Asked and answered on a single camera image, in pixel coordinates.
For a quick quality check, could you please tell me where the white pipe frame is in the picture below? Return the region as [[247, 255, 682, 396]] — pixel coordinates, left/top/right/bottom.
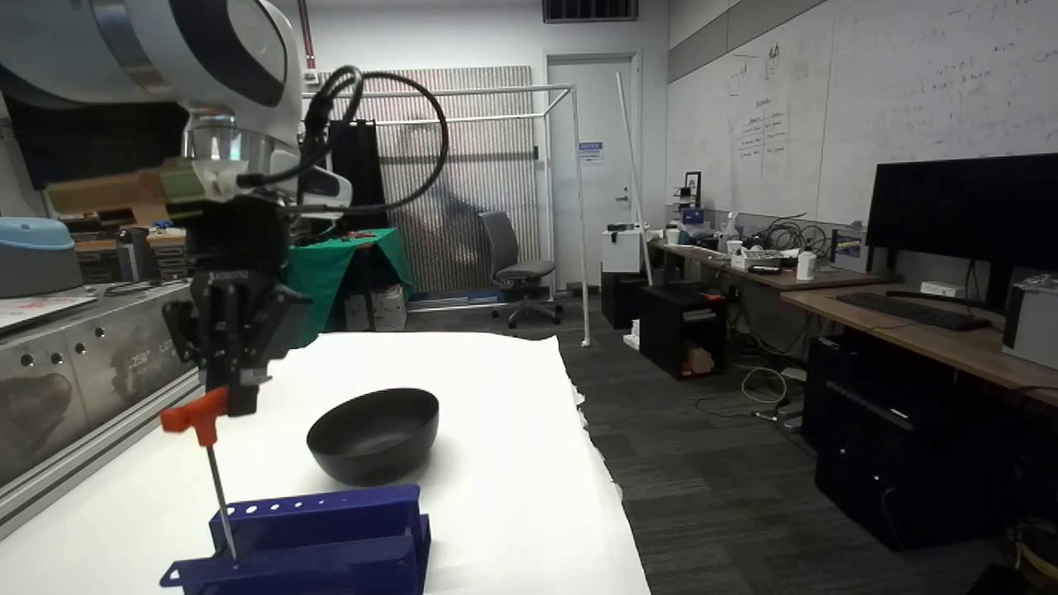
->
[[300, 82, 595, 349]]

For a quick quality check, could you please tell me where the aluminium rail frame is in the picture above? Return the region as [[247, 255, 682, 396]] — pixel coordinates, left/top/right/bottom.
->
[[0, 277, 211, 535]]

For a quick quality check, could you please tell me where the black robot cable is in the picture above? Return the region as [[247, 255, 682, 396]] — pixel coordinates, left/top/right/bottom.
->
[[236, 64, 453, 226]]

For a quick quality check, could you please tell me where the black computer monitor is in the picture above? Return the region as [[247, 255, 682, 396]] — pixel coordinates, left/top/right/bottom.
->
[[867, 151, 1058, 304]]

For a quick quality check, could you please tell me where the white paper sheet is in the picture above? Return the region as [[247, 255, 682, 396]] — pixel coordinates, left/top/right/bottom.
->
[[0, 328, 654, 595]]

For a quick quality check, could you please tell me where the blue-grey device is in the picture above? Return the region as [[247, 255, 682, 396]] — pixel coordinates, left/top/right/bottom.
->
[[0, 215, 86, 298]]

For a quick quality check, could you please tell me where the orange T-handle tool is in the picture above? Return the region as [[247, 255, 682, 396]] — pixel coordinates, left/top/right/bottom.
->
[[159, 384, 244, 566]]

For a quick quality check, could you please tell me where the grey office chair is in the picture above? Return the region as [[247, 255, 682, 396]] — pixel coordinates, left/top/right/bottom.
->
[[477, 207, 565, 331]]

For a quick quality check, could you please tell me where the black computer tower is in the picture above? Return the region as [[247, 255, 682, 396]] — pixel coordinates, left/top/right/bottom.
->
[[638, 282, 731, 384]]

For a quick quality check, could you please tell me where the wall whiteboard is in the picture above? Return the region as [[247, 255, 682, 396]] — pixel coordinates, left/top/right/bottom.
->
[[665, 0, 1058, 227]]

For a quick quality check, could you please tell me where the black stand device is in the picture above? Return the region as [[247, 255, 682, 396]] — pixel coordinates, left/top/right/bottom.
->
[[677, 168, 709, 232]]

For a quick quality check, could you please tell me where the grey partition panel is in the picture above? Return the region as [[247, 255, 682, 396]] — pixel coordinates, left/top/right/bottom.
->
[[360, 64, 544, 298]]

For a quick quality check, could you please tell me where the white box on stand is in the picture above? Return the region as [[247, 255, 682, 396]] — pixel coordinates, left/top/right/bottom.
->
[[605, 222, 647, 277]]

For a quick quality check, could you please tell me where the black ceiling vent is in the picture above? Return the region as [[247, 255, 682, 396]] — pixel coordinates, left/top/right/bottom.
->
[[539, 0, 641, 22]]

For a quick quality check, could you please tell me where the long wooden desk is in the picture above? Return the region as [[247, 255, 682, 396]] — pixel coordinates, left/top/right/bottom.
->
[[647, 238, 1058, 414]]

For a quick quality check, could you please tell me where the black bowl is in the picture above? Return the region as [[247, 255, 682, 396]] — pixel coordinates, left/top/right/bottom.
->
[[303, 384, 443, 488]]

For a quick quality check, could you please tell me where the yellowish wrist camera box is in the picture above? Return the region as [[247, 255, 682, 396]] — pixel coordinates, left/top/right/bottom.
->
[[159, 160, 247, 207]]

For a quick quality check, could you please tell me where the white desktop box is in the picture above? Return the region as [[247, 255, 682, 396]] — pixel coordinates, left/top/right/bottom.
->
[[1000, 275, 1058, 373]]

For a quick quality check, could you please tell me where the blue plastic tool rack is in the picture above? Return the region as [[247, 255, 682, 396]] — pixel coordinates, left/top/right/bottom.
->
[[159, 482, 438, 595]]

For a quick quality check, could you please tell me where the black keyboard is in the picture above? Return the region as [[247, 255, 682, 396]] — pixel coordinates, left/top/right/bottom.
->
[[835, 286, 995, 333]]

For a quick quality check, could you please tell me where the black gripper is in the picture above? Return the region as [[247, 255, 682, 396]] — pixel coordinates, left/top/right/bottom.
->
[[180, 195, 314, 417]]

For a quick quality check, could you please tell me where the white door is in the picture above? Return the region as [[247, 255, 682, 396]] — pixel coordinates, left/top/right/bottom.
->
[[544, 52, 644, 290]]

